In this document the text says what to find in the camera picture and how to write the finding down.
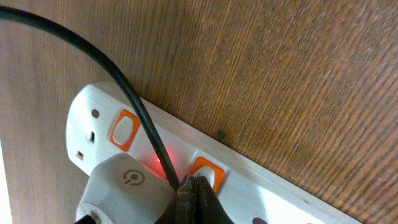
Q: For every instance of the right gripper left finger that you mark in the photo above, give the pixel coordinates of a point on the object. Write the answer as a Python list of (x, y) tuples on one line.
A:
[(181, 210)]

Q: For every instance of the white power strip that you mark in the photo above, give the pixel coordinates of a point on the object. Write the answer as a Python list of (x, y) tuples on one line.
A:
[(101, 124)]

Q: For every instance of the white USB charger plug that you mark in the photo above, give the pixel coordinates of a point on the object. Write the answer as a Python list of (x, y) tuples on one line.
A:
[(121, 190)]

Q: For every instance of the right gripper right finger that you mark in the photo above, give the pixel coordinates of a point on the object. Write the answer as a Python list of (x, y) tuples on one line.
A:
[(208, 209)]

